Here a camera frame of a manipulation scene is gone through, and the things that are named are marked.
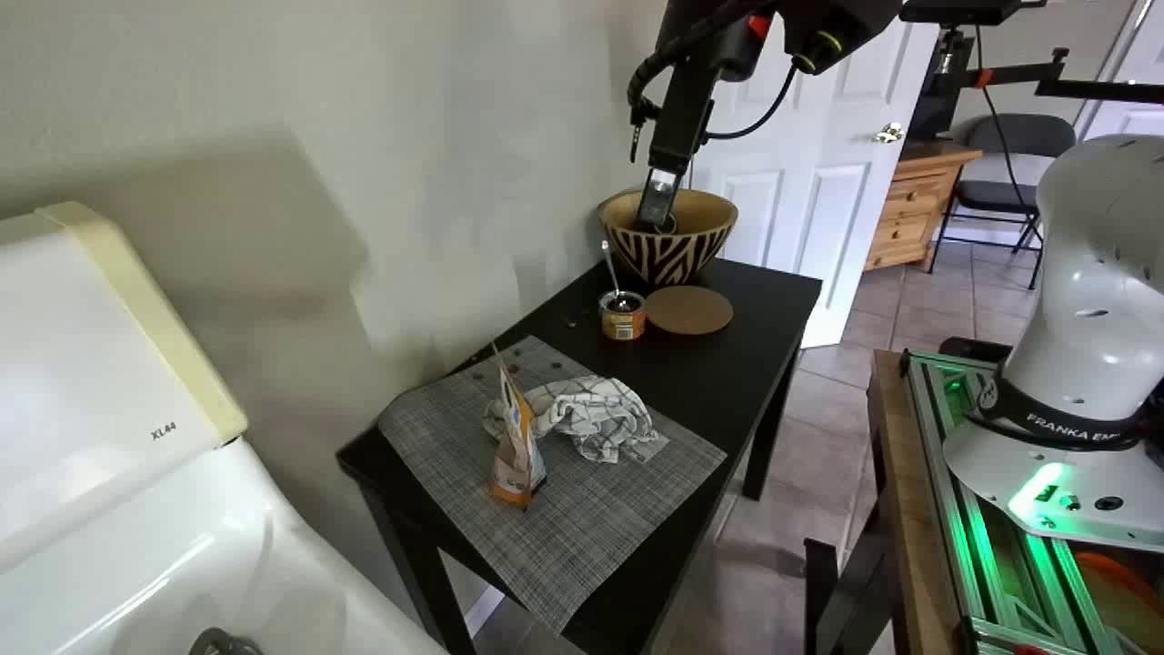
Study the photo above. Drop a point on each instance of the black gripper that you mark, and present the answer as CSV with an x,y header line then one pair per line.
x,y
688,114

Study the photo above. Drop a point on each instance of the open tin can orange label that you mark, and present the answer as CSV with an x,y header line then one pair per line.
x,y
623,321

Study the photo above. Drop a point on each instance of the black folding chair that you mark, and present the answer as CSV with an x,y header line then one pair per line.
x,y
1011,192

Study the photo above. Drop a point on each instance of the crumpled printed cloth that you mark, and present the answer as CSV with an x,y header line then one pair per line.
x,y
602,420

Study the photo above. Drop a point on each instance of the wooden drawer chest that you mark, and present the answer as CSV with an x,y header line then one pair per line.
x,y
911,211

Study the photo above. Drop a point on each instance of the white panel door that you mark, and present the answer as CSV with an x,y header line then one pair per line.
x,y
823,205

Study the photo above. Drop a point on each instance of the gray woven placemat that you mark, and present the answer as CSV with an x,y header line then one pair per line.
x,y
567,533

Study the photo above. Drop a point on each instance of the round cork coaster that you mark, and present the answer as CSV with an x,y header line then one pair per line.
x,y
688,311

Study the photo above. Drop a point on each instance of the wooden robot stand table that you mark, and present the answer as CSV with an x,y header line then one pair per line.
x,y
903,523

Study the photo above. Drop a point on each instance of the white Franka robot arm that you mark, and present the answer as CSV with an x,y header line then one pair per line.
x,y
1091,302

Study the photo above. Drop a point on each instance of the black side table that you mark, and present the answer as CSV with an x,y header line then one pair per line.
x,y
730,366

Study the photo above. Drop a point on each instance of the green-lit aluminium frame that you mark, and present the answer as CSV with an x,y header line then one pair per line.
x,y
1004,583

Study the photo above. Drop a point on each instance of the white plastic spoon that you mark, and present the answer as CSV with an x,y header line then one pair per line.
x,y
608,266

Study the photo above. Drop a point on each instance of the orange snack bag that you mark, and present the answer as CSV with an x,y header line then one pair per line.
x,y
517,449

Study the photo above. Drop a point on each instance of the black camera tripod stand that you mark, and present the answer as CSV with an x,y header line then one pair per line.
x,y
938,84

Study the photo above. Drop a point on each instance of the zebra pattern wooden bowl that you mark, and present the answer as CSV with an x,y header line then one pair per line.
x,y
679,248

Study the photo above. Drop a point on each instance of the metal door knob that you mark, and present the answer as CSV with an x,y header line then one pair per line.
x,y
891,134

